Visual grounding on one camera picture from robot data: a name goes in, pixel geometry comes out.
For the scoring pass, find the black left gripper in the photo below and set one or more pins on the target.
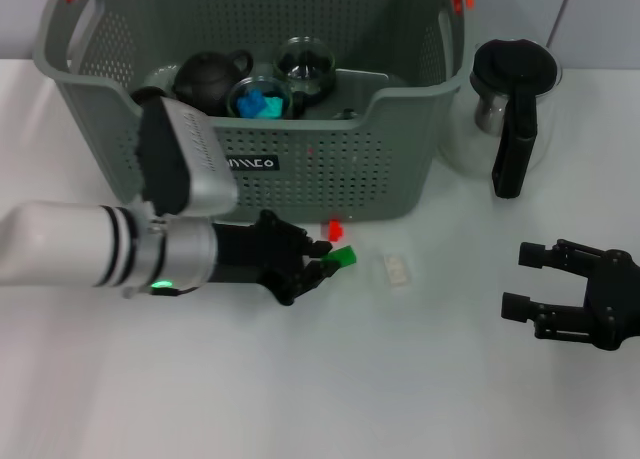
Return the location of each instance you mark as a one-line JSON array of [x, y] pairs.
[[255, 254]]

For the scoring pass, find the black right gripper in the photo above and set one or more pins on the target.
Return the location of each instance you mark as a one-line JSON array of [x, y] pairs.
[[617, 301]]

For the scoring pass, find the green toy brick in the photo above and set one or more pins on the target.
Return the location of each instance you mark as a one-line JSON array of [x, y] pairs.
[[346, 256]]

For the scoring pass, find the glass teacup black sleeve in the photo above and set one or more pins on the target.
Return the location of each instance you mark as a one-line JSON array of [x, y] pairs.
[[346, 115], [232, 104], [305, 64]]

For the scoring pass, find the cyan toy brick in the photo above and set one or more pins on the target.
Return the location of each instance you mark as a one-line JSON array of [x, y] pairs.
[[272, 109]]

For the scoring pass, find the blue toy brick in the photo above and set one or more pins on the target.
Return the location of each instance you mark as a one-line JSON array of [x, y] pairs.
[[250, 105]]

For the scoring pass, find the grey-green perforated storage bin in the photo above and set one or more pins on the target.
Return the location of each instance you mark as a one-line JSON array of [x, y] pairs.
[[350, 179]]

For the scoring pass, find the small black clay teacup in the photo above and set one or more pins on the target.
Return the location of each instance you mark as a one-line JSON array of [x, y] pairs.
[[147, 94]]

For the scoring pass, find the black clay teapot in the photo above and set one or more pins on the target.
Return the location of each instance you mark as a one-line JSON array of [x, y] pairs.
[[210, 79]]

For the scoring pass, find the glass pitcher black lid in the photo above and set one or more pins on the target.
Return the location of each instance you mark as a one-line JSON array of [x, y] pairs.
[[515, 64]]

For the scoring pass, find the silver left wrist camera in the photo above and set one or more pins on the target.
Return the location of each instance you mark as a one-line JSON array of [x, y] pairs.
[[170, 164]]

